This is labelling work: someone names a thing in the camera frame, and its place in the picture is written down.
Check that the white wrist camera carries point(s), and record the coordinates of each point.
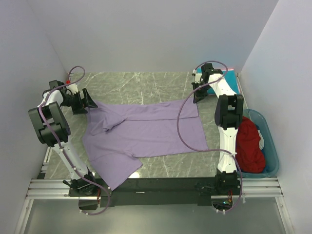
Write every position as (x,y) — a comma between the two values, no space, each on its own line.
(71,88)
(197,75)

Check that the blue plastic laundry basket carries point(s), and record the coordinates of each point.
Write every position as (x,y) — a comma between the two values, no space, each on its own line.
(269,151)

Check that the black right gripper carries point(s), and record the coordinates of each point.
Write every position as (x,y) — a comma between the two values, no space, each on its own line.
(198,97)

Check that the white cloth in basket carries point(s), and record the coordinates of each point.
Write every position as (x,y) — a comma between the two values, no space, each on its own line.
(261,141)

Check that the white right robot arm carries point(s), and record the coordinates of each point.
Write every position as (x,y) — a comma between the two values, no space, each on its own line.
(228,116)

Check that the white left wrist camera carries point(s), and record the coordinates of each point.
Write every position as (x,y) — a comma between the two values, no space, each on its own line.
(71,88)

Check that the aluminium frame rail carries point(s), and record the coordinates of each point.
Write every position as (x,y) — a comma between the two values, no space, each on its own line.
(55,189)

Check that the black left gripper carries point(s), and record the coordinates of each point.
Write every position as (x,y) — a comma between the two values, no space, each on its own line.
(79,109)

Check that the folded teal t-shirt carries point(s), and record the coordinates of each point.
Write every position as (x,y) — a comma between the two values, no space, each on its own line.
(210,91)

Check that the purple t-shirt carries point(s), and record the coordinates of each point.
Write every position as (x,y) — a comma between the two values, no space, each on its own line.
(118,136)

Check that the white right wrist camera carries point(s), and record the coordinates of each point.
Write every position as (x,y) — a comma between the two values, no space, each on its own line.
(197,75)

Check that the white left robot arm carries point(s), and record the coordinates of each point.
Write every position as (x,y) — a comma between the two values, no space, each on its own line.
(52,129)

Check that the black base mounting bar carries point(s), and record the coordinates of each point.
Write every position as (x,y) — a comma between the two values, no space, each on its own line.
(162,191)

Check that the red t-shirt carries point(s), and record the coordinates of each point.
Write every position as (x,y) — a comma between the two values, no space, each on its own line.
(249,155)

